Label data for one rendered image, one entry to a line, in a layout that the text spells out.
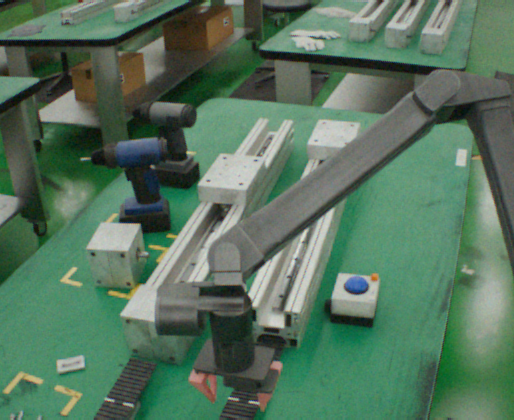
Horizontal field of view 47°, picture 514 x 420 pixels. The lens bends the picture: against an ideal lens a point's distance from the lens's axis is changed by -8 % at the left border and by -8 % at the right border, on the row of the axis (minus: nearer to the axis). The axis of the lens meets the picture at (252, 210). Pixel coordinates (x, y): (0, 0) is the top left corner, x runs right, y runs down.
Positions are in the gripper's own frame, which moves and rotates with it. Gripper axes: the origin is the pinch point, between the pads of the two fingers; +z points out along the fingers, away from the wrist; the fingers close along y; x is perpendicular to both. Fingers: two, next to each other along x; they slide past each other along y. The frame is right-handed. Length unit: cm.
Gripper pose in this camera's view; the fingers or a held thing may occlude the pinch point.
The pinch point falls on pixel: (238, 400)
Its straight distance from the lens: 95.3
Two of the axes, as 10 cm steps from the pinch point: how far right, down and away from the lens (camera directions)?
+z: 0.4, 8.6, 5.1
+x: -2.7, 5.0, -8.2
